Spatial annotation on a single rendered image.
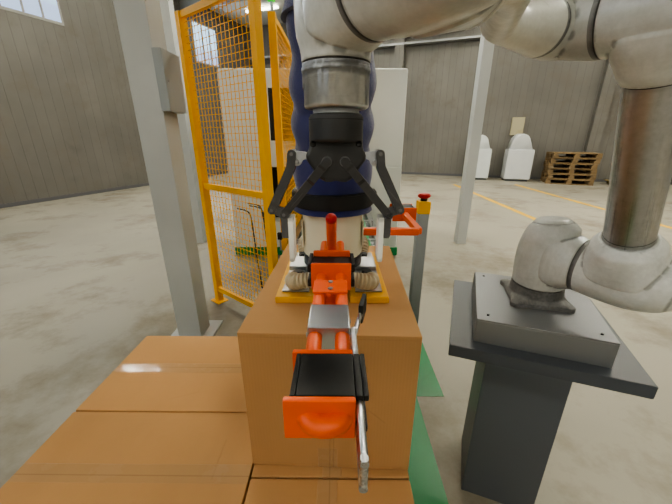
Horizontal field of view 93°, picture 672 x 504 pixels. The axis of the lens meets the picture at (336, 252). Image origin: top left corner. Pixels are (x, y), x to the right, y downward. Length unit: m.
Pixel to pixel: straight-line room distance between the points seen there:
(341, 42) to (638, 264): 0.85
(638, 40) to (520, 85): 11.85
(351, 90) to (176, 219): 1.85
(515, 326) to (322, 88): 0.86
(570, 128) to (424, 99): 4.58
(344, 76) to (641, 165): 0.66
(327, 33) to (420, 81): 12.29
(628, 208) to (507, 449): 0.93
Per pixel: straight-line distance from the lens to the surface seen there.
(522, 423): 1.41
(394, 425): 0.88
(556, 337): 1.11
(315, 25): 0.44
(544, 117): 12.69
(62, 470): 1.21
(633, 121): 0.88
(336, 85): 0.44
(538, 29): 0.77
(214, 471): 1.03
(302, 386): 0.37
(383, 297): 0.83
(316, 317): 0.49
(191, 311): 2.42
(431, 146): 12.52
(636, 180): 0.93
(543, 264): 1.14
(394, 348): 0.73
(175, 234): 2.22
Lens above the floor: 1.34
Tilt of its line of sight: 20 degrees down
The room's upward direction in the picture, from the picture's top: straight up
